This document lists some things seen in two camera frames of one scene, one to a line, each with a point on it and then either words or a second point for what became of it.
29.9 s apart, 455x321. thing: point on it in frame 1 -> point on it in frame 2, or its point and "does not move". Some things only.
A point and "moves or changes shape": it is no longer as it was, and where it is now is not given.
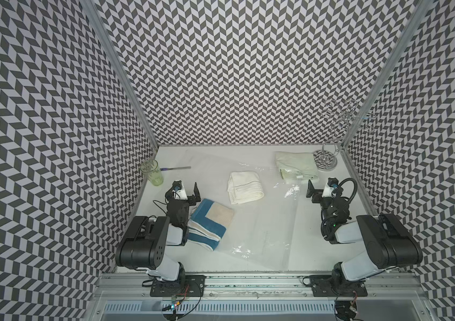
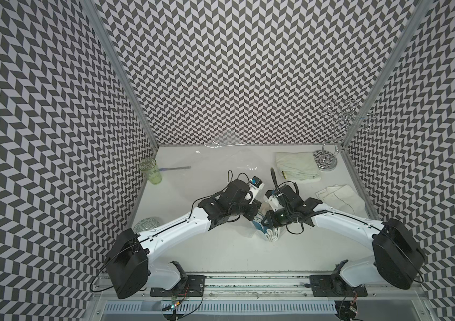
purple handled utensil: x=174 y=168 does not move
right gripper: x=317 y=192 -> x=271 y=223
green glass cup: x=150 y=169 does not move
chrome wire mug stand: x=344 y=118 does not move
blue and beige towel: x=208 y=223 moves or changes shape
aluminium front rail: x=138 y=286 does not move
